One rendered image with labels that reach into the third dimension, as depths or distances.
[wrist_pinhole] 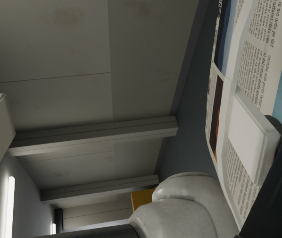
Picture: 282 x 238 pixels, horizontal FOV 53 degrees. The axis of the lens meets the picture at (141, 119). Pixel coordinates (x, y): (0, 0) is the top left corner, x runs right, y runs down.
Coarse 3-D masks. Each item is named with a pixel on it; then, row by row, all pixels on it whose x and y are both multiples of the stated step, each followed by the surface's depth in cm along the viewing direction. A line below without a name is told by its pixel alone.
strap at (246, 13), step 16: (256, 0) 14; (240, 16) 15; (240, 32) 15; (240, 48) 15; (240, 64) 16; (224, 80) 17; (224, 96) 17; (224, 112) 17; (224, 128) 18; (224, 144) 18; (224, 160) 19; (224, 176) 19; (224, 192) 21; (240, 224) 22
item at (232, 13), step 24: (240, 0) 26; (264, 0) 20; (216, 24) 35; (264, 24) 20; (216, 48) 34; (216, 72) 34; (240, 72) 26; (216, 96) 33; (216, 120) 33; (216, 168) 33; (240, 168) 26
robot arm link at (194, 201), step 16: (176, 176) 52; (192, 176) 51; (208, 176) 52; (160, 192) 51; (176, 192) 49; (192, 192) 48; (208, 192) 48; (144, 208) 47; (160, 208) 46; (176, 208) 46; (192, 208) 46; (208, 208) 47; (224, 208) 47; (128, 224) 46; (144, 224) 44; (160, 224) 43; (176, 224) 43; (192, 224) 44; (208, 224) 45; (224, 224) 46
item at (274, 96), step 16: (272, 16) 19; (272, 32) 19; (272, 48) 20; (272, 64) 20; (272, 80) 20; (256, 96) 22; (272, 96) 20; (272, 112) 20; (240, 176) 26; (240, 192) 26; (256, 192) 23; (240, 208) 26
